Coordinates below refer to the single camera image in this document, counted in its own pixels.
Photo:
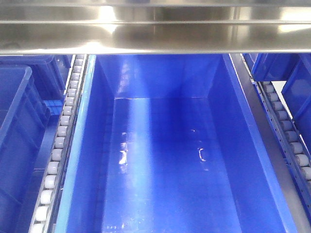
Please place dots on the left roller track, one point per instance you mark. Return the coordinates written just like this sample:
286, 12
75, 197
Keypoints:
49, 195

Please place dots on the large blue center bin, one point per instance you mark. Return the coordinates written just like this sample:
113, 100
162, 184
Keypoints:
168, 144

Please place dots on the roller track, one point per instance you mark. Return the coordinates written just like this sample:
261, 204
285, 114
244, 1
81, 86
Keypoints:
49, 195
270, 72

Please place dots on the blue bin at right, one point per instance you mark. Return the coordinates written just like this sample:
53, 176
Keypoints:
297, 94

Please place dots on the blue bin at left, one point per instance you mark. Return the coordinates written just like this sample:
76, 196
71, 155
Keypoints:
23, 120

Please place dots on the right roller track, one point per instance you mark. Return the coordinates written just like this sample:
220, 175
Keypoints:
270, 72

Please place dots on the steel shelf beam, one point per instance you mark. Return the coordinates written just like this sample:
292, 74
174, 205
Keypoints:
154, 26

